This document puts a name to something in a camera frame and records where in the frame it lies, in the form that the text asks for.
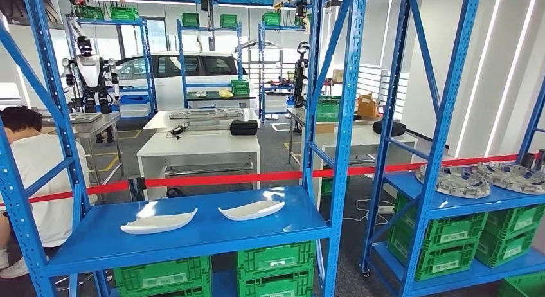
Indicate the white work table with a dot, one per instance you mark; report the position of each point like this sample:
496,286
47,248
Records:
362,137
196,144

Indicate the white and black humanoid robot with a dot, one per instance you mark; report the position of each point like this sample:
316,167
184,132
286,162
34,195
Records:
89,73

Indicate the small white parts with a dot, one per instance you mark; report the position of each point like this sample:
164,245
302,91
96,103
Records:
200,93

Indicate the white part with orange writing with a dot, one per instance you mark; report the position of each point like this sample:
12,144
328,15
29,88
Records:
251,210

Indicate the white storage bin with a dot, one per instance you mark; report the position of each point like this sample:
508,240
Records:
135,111

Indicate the blue storage bin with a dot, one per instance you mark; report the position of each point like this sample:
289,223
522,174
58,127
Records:
135,100

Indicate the stacked small green crates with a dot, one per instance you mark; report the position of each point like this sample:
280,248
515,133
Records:
240,87

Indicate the black bag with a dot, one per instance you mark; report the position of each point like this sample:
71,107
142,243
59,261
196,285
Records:
174,193

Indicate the grey metal casting part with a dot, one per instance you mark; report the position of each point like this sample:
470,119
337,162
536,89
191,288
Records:
515,178
455,182

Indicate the grey moulded tray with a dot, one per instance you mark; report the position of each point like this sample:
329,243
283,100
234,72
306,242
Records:
204,113
85,117

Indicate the blue steel shelf rack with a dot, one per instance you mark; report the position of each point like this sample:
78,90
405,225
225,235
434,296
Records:
191,227
182,65
464,207
260,73
147,65

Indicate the white car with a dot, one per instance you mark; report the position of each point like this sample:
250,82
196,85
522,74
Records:
168,88

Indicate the brown cardboard box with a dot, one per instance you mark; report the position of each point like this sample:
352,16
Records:
367,107

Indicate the yellow parts pile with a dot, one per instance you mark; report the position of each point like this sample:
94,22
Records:
225,93

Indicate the person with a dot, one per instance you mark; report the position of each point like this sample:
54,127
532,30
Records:
38,180

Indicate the large green plastic crate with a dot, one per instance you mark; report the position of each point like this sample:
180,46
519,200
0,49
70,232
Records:
328,109

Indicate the white plastic trim part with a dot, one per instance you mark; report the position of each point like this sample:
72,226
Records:
157,223

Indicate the dark green topped table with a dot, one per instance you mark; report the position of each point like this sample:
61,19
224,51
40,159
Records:
213,98

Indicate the black zip case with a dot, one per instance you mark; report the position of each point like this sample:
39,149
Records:
389,128
243,127

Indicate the white slatted rack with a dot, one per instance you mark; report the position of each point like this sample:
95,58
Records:
383,86

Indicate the red barrier belt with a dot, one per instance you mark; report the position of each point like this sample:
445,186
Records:
213,180

